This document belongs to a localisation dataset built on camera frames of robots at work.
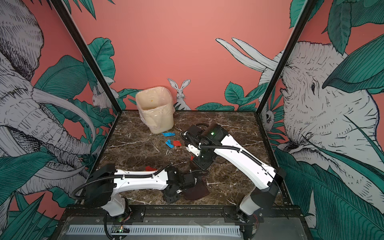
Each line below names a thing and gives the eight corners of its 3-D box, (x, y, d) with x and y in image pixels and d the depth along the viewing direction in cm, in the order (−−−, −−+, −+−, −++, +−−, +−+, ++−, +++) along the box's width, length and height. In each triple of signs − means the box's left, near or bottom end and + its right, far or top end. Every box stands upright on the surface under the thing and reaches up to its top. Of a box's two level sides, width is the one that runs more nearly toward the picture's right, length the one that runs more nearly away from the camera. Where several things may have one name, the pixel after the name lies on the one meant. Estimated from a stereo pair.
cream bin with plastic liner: (142, 137, 106) (129, 112, 86) (149, 113, 122) (140, 87, 101) (172, 137, 106) (167, 112, 86) (175, 113, 122) (172, 87, 102)
